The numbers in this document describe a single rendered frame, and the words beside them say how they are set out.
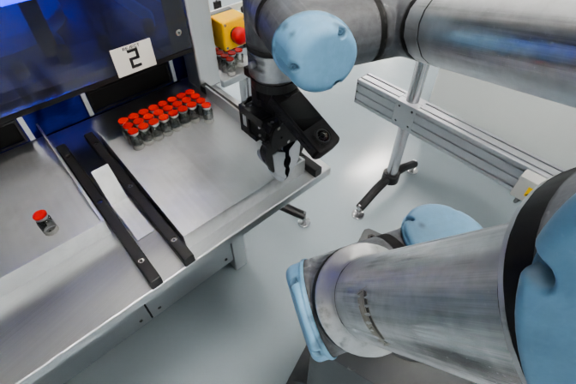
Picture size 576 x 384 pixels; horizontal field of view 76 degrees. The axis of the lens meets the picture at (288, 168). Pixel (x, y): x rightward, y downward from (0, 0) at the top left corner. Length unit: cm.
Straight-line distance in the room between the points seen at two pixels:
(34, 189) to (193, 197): 30
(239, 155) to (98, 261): 31
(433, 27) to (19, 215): 71
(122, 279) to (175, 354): 91
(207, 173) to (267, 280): 92
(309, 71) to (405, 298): 22
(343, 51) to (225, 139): 47
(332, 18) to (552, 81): 19
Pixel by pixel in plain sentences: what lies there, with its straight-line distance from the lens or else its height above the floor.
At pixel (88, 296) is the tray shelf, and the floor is 88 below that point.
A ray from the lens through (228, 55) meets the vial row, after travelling 101.
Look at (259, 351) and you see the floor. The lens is 147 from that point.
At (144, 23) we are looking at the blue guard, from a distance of 84.
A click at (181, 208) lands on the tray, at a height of 88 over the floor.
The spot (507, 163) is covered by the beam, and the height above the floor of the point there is 53.
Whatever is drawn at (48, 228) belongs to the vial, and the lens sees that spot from 72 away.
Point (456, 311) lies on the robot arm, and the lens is 21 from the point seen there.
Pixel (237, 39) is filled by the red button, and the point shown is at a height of 100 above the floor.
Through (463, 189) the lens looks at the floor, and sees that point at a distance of 207.
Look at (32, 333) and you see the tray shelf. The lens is 65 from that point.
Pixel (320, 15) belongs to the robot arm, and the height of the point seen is 125.
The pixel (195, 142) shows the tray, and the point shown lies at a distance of 80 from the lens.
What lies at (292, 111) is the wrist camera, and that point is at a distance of 53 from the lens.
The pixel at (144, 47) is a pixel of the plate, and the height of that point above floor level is 103.
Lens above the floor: 140
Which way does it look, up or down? 45 degrees down
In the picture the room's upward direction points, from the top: straight up
